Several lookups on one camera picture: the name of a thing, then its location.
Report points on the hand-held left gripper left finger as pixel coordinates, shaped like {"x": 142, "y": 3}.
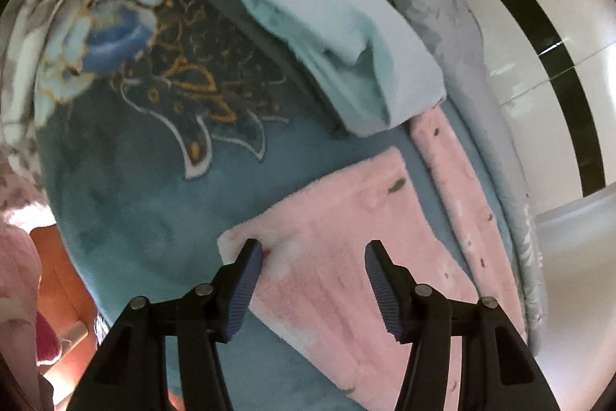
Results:
{"x": 243, "y": 286}

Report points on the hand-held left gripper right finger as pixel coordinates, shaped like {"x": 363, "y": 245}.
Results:
{"x": 382, "y": 290}

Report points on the pink towel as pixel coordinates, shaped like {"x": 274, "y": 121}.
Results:
{"x": 332, "y": 257}

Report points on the blue floral blanket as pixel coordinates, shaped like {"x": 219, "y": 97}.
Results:
{"x": 159, "y": 127}

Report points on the pink floral cloth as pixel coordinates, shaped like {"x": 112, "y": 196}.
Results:
{"x": 19, "y": 257}

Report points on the grey daisy print quilt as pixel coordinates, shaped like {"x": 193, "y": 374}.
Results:
{"x": 462, "y": 54}

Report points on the light blue folded garment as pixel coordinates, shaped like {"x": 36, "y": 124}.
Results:
{"x": 332, "y": 40}

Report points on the dark grey folded garment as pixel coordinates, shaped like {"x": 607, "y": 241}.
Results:
{"x": 250, "y": 26}

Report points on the grey white floral bedding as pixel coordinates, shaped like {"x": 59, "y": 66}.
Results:
{"x": 29, "y": 50}

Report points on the wooden bed frame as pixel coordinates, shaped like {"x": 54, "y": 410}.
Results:
{"x": 62, "y": 286}

